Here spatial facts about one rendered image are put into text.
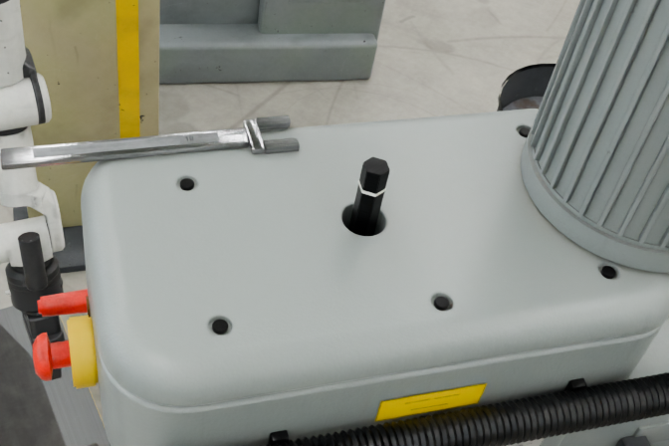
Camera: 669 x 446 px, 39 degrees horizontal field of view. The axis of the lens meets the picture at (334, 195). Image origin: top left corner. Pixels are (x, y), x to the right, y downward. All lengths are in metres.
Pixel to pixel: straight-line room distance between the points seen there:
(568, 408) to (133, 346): 0.36
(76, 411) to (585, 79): 1.85
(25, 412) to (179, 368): 1.56
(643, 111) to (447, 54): 3.55
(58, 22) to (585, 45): 2.10
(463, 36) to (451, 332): 3.71
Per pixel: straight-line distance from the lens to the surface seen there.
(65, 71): 2.81
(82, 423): 2.38
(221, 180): 0.78
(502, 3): 4.69
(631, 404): 0.84
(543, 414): 0.80
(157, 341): 0.68
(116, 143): 0.80
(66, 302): 0.93
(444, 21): 4.45
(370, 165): 0.73
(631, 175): 0.75
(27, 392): 2.24
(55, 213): 1.62
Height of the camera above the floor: 2.44
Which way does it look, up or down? 45 degrees down
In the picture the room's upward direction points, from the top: 11 degrees clockwise
